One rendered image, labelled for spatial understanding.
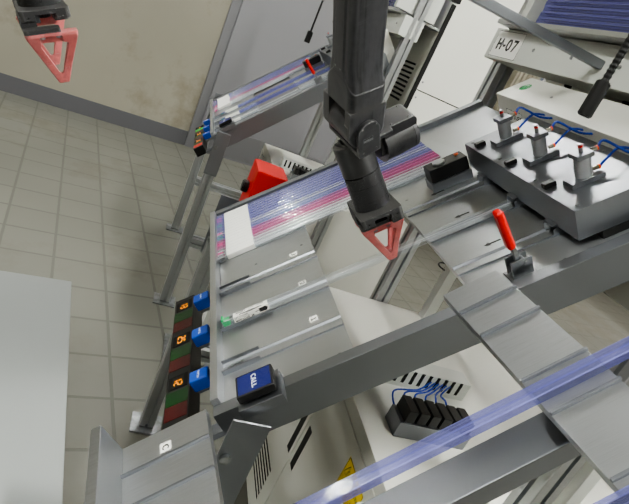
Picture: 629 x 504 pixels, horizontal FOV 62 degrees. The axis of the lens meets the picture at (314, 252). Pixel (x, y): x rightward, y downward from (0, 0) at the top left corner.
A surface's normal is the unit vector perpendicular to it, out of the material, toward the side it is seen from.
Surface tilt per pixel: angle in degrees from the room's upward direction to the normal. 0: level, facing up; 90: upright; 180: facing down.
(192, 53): 90
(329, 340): 44
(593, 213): 90
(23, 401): 0
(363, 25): 102
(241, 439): 90
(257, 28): 90
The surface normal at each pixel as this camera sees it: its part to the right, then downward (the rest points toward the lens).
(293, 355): -0.35, -0.81
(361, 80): 0.45, 0.57
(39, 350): 0.39, -0.85
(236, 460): 0.18, 0.44
